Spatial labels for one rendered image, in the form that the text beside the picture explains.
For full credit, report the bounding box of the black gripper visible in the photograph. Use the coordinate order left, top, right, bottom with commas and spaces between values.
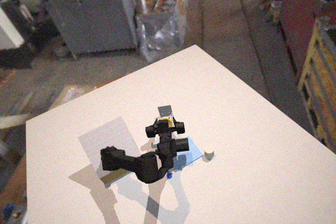
145, 117, 185, 140

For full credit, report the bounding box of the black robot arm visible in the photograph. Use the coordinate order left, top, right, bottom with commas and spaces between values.
100, 120, 190, 184

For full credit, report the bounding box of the grey dish rack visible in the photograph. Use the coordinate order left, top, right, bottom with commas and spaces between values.
157, 104, 174, 127

